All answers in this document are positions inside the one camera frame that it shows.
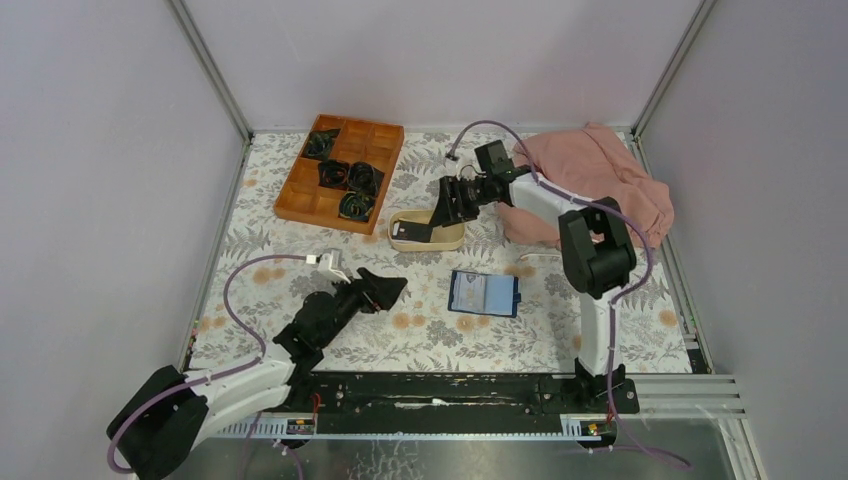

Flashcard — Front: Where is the blue leather card holder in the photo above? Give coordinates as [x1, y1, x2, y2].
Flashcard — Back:
[447, 270, 521, 318]

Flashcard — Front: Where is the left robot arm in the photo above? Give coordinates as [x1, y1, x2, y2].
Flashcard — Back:
[107, 267, 408, 479]

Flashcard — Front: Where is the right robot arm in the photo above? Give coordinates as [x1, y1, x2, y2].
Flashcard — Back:
[429, 141, 637, 378]

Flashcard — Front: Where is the silver VIP card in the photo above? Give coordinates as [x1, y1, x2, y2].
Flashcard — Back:
[452, 273, 486, 313]

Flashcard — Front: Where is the cream oval tray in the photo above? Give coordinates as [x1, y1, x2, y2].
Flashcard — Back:
[388, 210, 465, 253]

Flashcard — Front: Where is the black rolled item bottom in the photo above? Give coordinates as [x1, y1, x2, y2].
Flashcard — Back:
[338, 191, 376, 223]

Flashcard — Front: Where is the black rolled item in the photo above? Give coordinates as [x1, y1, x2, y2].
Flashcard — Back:
[317, 159, 350, 191]
[347, 162, 385, 197]
[338, 191, 376, 223]
[301, 128, 341, 161]

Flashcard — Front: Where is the floral table mat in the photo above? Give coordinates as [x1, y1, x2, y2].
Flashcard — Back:
[188, 131, 690, 374]

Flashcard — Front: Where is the black rolled item middle right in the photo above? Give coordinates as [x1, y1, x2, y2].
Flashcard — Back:
[347, 162, 385, 197]

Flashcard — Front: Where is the pink cloth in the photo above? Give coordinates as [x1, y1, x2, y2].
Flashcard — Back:
[513, 123, 675, 249]

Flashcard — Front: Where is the black rolled item middle left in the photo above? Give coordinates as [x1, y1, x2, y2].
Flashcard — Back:
[317, 159, 350, 191]

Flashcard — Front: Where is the black rolled item top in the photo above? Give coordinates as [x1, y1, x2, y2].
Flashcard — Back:
[301, 128, 341, 161]

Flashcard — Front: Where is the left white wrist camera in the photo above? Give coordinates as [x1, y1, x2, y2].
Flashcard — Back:
[305, 249, 350, 283]

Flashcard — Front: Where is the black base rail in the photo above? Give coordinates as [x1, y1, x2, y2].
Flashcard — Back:
[272, 371, 640, 435]

